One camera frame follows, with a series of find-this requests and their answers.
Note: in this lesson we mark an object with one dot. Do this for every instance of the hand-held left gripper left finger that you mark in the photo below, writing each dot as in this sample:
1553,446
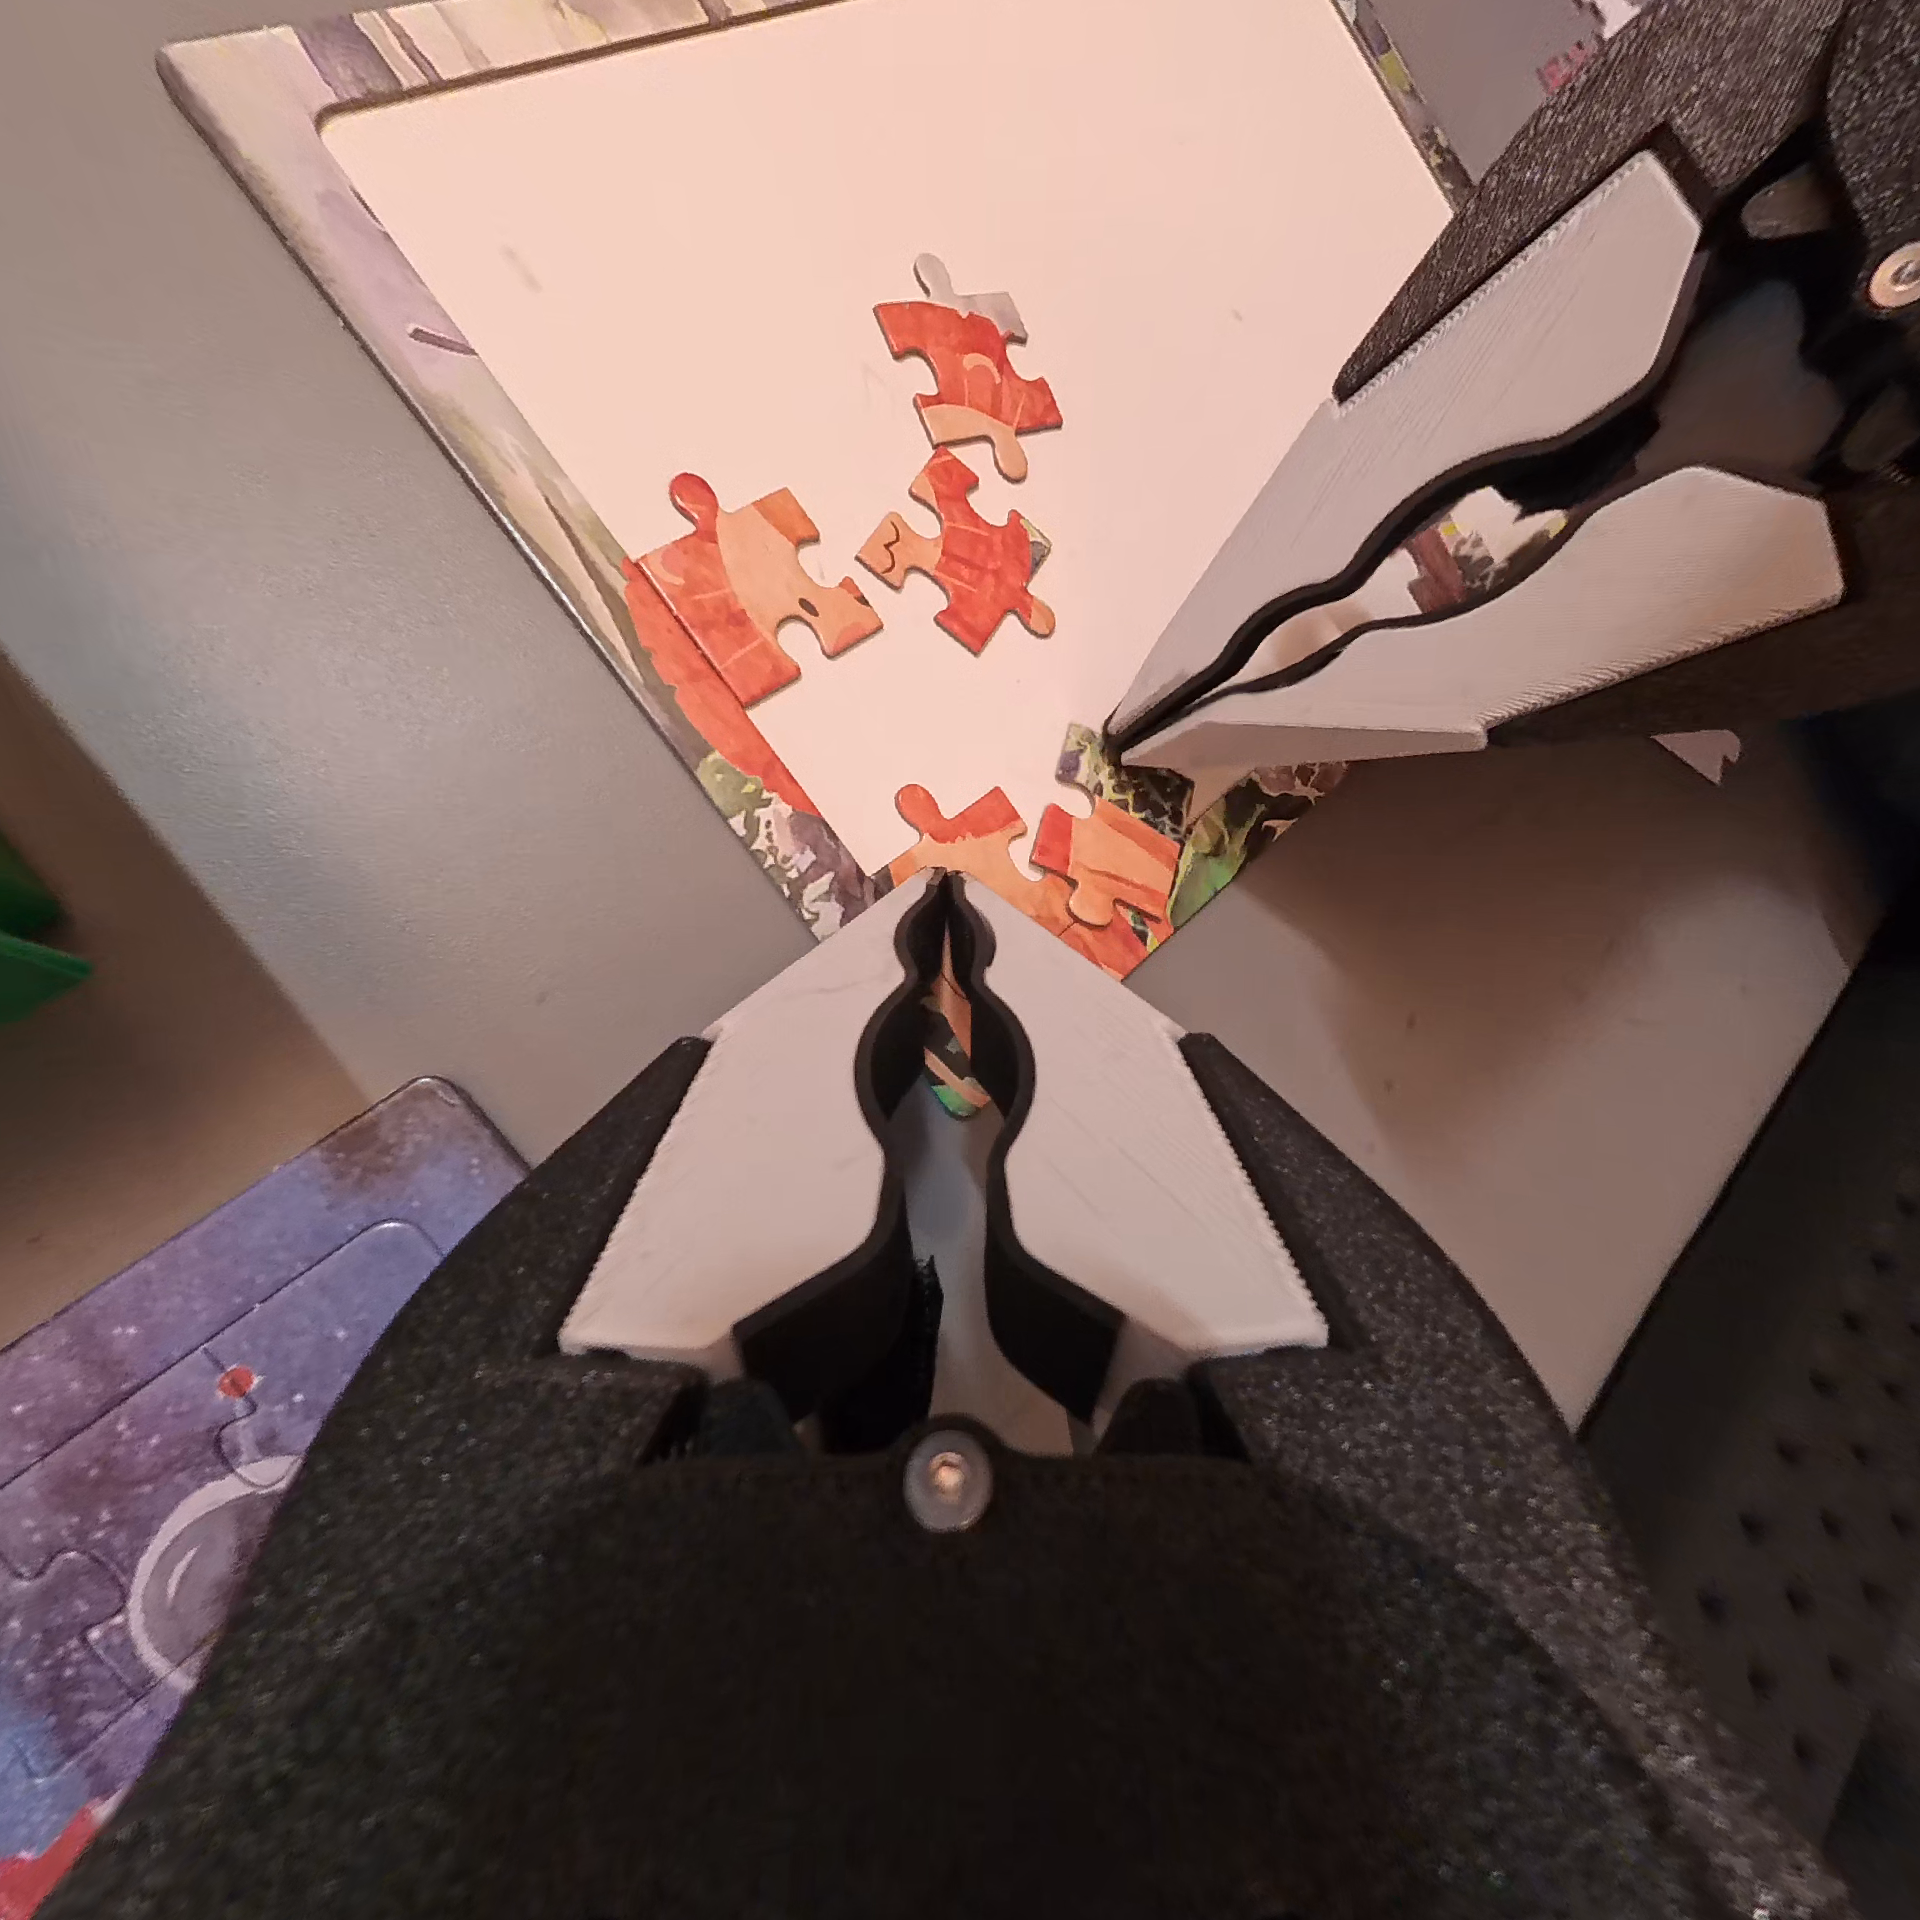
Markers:
739,1187

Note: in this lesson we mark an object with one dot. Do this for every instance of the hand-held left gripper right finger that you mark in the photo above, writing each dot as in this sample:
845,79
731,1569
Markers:
1146,1187

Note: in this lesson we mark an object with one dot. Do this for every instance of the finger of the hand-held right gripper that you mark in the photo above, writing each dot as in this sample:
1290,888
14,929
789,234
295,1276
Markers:
1574,627
1440,361

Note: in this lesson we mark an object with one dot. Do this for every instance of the orange striped puzzle piece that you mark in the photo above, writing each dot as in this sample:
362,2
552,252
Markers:
1118,888

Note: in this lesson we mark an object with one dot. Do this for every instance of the green black puzzle piece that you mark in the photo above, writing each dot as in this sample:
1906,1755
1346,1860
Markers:
1139,792

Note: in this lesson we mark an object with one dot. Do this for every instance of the orange puzzle piece grey top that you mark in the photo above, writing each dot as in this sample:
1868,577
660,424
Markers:
973,369

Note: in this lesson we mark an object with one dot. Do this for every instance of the orange puzzle piece tan tab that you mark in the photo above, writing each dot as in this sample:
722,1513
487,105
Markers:
970,561

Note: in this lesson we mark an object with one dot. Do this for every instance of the jigsaw puzzle frame board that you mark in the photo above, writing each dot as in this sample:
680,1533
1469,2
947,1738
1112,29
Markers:
675,226

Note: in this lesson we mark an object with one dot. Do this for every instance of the grey desk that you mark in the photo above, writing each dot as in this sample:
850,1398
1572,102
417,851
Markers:
1427,975

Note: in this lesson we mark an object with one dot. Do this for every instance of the brown puzzle piece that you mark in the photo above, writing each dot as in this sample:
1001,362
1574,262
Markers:
1438,566

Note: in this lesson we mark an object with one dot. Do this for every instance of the orange puzzle piece black dot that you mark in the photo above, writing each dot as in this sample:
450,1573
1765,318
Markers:
742,586

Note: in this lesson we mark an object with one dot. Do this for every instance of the purple astronaut space puzzle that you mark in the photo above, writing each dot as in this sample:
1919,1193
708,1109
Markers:
152,1349

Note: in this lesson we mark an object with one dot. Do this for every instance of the black dotted mat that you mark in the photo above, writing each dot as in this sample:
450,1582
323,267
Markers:
1798,1496

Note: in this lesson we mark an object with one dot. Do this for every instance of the green plastic bin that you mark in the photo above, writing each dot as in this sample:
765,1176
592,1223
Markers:
29,975

